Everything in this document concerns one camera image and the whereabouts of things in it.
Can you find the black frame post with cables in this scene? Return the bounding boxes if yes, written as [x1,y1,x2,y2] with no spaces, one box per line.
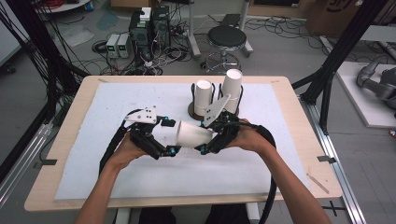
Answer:
[6,0,90,119]

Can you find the short stack of white cups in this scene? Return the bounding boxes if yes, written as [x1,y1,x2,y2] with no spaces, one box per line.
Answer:
[194,79,214,117]

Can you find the large cardboard box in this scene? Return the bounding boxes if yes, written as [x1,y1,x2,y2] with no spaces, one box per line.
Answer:
[306,0,396,38]

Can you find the aluminium rail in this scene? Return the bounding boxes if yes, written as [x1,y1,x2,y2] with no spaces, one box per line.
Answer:
[0,120,54,209]
[298,96,368,224]

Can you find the black frame beam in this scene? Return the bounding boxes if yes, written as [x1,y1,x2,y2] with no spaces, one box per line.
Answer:
[0,102,54,185]

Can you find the grey metal stand leg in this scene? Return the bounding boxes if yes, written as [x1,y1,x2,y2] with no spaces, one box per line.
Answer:
[237,0,255,59]
[186,0,203,59]

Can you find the white foam mat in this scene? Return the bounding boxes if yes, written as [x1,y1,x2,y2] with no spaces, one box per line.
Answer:
[54,82,312,201]

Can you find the tangle of floor cables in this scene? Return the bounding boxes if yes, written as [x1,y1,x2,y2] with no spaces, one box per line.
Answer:
[90,6,194,77]

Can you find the grey power supply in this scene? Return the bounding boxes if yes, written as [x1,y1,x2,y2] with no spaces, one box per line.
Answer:
[117,33,132,59]
[106,33,120,59]

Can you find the person's right leg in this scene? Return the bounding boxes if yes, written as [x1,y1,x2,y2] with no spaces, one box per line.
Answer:
[205,203,250,224]

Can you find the clear plastic bag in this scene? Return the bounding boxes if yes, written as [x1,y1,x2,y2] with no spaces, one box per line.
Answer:
[57,24,94,48]

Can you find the black wire double cup holder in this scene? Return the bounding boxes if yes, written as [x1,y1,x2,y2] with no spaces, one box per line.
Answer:
[187,81,245,121]

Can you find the black computer tower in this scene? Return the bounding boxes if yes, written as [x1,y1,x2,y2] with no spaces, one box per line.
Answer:
[151,5,172,48]
[128,10,153,60]

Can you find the small white box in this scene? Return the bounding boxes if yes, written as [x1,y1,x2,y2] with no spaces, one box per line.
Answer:
[139,7,152,22]

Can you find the white side table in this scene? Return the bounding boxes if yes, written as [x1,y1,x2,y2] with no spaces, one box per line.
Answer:
[361,24,396,43]

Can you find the white table leg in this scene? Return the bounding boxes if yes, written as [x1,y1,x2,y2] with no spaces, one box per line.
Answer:
[246,202,261,223]
[115,207,132,224]

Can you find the person's left leg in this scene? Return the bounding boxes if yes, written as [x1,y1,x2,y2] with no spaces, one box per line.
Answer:
[138,206,177,224]

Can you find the white round table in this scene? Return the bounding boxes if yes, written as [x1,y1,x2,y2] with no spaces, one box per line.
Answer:
[34,0,92,13]

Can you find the black round stool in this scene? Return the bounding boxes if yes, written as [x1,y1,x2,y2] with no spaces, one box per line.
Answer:
[200,25,250,75]

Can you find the person's leg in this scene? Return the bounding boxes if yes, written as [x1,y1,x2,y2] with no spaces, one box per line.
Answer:
[205,203,250,224]
[138,206,177,224]

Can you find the teal floor sheet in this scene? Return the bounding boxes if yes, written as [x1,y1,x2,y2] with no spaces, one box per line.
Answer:
[95,10,120,32]

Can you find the left hand-held gripper black cable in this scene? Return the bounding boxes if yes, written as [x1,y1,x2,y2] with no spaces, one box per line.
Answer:
[98,108,144,175]

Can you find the person's right hand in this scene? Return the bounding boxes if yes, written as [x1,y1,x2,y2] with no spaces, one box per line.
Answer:
[225,118,276,157]

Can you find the hand-held gripper black cable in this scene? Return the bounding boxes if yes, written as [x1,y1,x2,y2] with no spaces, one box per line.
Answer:
[239,122,278,224]
[98,108,144,175]

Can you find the white board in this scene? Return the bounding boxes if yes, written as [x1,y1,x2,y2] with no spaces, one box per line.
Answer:
[335,61,396,129]

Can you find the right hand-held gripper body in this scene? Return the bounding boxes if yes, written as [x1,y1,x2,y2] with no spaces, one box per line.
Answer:
[203,93,243,154]

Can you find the white paper cup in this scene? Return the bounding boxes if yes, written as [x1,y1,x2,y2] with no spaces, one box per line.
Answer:
[176,120,216,148]

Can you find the white panel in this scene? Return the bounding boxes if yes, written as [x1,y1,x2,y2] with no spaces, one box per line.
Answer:
[0,0,31,68]

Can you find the person's left hand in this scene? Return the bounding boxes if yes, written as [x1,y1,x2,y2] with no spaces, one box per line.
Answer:
[108,132,150,169]

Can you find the tall stack of white cups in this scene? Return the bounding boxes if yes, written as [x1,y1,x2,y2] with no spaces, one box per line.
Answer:
[221,68,244,115]

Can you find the loose black floor cables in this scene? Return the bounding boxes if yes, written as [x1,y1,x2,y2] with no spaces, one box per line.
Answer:
[246,17,325,50]

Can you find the thin wooden stick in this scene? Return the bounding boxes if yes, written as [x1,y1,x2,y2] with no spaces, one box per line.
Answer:
[306,173,330,194]

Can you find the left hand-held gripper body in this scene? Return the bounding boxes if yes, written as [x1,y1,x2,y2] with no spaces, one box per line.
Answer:
[124,105,166,161]

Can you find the right hand-held gripper black cable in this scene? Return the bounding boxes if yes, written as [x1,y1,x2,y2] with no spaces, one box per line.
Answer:
[239,122,278,224]

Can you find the black flat case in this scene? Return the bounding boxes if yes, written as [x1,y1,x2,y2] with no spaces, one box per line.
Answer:
[219,13,242,27]

